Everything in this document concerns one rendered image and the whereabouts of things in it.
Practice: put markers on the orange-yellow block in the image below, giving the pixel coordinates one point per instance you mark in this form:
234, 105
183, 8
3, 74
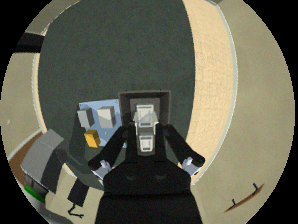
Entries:
92, 138

